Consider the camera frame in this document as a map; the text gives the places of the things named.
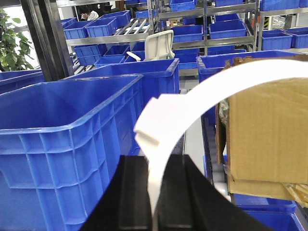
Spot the blue bin far right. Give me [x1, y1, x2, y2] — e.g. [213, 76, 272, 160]
[196, 49, 306, 126]

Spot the white plastic chair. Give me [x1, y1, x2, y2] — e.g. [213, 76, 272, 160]
[144, 30, 175, 61]

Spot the black vertical pillar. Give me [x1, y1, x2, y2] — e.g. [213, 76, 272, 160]
[20, 0, 74, 81]

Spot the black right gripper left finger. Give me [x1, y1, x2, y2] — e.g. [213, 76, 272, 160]
[81, 155, 152, 231]

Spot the green potted plant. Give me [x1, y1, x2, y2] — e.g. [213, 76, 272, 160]
[0, 8, 34, 72]

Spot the white curved PVC pipe clamp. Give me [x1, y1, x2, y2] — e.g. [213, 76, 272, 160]
[134, 61, 308, 231]

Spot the brown cardboard box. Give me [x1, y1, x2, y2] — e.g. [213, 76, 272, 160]
[216, 54, 308, 205]

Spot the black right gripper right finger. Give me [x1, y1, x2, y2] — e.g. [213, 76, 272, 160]
[157, 154, 269, 231]

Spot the large blue target bin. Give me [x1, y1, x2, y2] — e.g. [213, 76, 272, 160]
[0, 75, 144, 231]

